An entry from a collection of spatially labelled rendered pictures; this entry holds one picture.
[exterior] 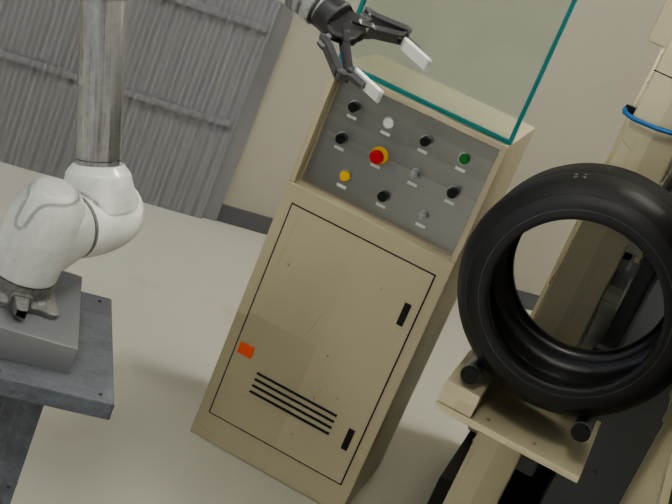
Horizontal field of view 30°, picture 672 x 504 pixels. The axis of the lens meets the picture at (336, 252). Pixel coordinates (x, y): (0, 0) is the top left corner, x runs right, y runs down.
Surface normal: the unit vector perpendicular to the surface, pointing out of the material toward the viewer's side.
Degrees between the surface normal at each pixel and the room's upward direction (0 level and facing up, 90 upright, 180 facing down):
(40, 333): 5
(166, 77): 90
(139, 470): 0
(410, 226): 90
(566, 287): 90
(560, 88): 90
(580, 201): 80
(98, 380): 0
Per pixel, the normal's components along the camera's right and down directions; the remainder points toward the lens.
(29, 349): 0.17, 0.43
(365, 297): -0.33, 0.22
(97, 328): 0.36, -0.87
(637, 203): 0.09, -0.46
